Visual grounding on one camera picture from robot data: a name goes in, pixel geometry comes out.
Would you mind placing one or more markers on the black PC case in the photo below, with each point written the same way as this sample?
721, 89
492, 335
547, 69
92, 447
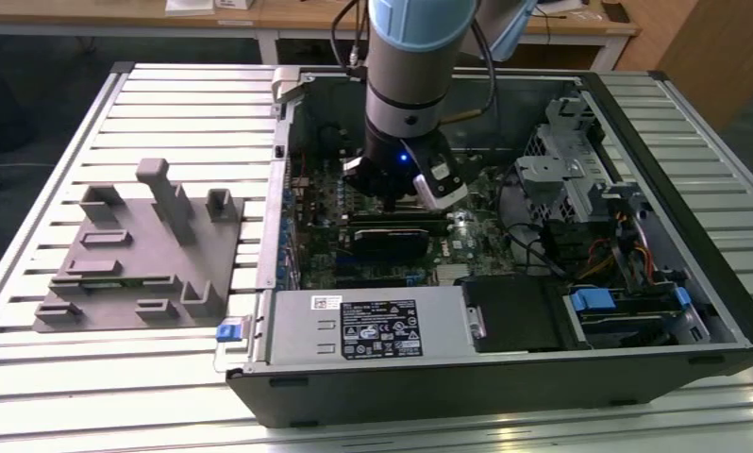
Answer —
414, 391

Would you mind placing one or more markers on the metal drive cage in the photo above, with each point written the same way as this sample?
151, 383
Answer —
553, 174

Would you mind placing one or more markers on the white paper stack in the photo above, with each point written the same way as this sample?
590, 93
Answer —
187, 6

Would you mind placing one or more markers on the blue case latch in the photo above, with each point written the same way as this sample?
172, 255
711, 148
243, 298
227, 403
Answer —
228, 331

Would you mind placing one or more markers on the grey power supply unit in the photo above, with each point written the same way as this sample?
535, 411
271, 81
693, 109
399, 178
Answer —
300, 330

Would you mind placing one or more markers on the green motherboard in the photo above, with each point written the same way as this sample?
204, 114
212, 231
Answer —
476, 236

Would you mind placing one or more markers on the wooden cabinet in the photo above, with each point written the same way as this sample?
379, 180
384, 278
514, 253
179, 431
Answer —
715, 56

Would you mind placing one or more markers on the blue disk carrier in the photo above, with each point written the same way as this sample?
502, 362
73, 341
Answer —
590, 301

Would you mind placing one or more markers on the small black desk device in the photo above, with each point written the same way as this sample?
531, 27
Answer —
615, 11

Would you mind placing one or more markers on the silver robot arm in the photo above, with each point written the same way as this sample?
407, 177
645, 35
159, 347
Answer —
407, 85

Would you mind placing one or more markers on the green RAM stick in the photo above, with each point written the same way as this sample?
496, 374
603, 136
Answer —
133, 283

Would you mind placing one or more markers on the silver chipset heat sink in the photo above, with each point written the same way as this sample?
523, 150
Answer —
452, 273

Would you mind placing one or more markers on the black plastic shroud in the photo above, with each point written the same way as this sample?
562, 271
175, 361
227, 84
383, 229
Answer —
515, 316

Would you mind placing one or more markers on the blue plastic tab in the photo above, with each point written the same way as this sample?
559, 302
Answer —
679, 297

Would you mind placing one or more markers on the black graphics card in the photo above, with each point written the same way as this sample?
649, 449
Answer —
388, 245

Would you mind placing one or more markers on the black RAM slot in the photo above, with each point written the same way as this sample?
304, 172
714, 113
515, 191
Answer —
435, 227
382, 218

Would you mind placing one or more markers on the grey parts rack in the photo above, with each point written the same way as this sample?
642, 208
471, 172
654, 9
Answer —
149, 245

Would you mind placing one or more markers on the small white box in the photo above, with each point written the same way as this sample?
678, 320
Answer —
235, 4

